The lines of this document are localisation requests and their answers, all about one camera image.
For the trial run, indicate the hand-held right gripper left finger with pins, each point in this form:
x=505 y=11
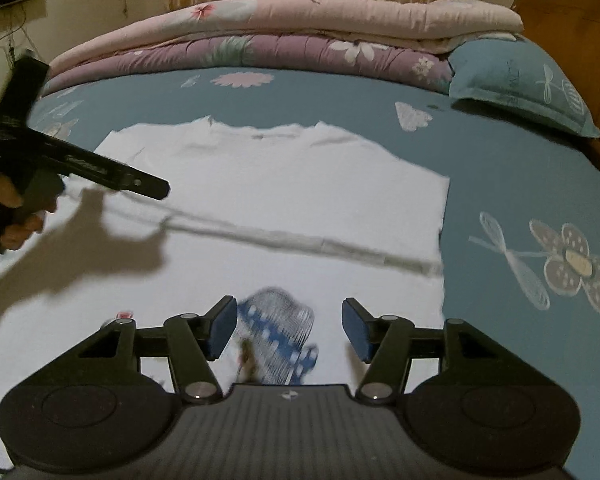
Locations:
x=222 y=327

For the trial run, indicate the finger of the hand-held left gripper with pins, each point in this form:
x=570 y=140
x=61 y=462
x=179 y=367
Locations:
x=120 y=175

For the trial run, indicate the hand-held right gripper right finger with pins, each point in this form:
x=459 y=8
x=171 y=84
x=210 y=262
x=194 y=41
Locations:
x=357 y=330

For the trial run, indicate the white printed shirt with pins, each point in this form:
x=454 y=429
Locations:
x=280 y=185

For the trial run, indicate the person's left hand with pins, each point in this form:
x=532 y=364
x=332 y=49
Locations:
x=5 y=190

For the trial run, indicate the purple floral quilt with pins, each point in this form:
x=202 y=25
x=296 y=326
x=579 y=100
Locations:
x=205 y=55

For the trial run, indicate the teal printed bed sheet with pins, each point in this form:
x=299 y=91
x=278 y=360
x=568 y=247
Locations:
x=505 y=170

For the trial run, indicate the pink floral quilt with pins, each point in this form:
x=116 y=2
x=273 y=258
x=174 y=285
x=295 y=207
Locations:
x=280 y=17

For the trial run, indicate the teal printed pillow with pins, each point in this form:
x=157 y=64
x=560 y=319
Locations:
x=520 y=85

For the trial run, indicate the wooden headboard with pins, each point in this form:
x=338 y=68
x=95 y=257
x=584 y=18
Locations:
x=570 y=15

